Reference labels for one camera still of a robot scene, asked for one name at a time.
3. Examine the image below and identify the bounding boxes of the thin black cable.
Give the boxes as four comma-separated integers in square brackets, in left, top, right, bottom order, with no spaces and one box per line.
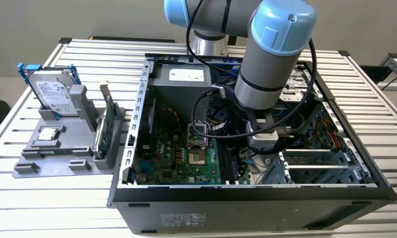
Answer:
[186,0,307,138]

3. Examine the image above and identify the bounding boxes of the silver CPU chip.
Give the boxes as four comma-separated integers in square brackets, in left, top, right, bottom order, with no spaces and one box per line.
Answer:
[39,128,60,141]

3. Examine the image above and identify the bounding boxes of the thick black cable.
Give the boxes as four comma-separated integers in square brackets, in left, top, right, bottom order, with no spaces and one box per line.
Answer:
[244,37,319,156]

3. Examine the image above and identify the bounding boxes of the CPU socket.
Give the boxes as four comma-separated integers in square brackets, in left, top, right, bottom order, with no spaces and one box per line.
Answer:
[188,148,208,167]

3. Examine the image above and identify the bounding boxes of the green motherboard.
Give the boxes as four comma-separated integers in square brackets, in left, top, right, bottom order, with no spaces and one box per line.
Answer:
[135,119,252,185]

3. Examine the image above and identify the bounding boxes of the red black twisted wire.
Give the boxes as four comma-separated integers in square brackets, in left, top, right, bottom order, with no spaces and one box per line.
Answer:
[156,107,183,132]

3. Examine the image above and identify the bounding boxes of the hard disk blue carrier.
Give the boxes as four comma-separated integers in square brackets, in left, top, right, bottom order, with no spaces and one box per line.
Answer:
[16,63,84,117]

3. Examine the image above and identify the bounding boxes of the green graphics card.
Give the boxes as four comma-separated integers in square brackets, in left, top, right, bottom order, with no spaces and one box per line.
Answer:
[94,79,120,161]

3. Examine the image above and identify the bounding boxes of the silver expansion slot cover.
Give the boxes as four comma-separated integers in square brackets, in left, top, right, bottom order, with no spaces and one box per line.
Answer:
[284,165,354,184]
[280,149,346,166]

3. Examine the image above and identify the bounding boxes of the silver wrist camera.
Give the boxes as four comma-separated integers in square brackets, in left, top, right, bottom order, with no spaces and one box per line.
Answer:
[247,122,282,149]

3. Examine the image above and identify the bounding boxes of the orange red power wires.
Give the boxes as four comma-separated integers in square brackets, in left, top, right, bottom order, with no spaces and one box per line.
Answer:
[310,119,344,152]

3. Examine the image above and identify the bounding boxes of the grey power supply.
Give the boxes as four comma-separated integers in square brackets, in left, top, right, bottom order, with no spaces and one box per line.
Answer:
[148,63,214,124]

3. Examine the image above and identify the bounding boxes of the grey parts rack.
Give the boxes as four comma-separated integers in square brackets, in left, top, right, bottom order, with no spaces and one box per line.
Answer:
[12,85,127,179]

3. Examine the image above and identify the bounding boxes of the metal socket cover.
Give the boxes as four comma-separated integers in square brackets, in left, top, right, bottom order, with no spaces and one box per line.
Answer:
[187,120,208,149]

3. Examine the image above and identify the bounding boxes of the silver disk bay cage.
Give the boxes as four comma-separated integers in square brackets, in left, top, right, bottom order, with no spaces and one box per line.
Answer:
[278,63,320,106]

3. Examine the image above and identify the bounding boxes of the black PC case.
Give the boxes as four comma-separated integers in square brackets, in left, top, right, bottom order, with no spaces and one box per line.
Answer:
[106,53,397,235]

